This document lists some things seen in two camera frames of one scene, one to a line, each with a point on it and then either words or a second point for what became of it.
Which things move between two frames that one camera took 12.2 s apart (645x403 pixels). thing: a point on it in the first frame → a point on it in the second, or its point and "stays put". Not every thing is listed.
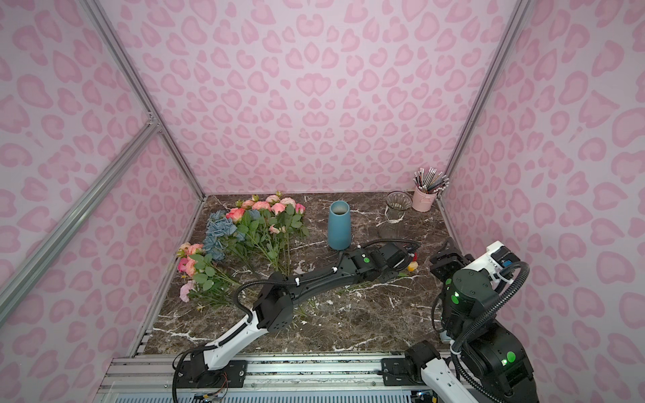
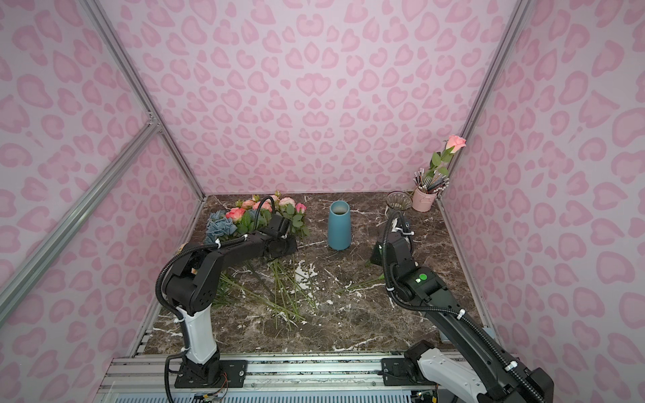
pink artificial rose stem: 235,213 → 439,162
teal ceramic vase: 339,234 stays put
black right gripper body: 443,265 → 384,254
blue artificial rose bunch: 220,228 stays put
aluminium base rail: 267,378 stays put
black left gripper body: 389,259 → 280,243
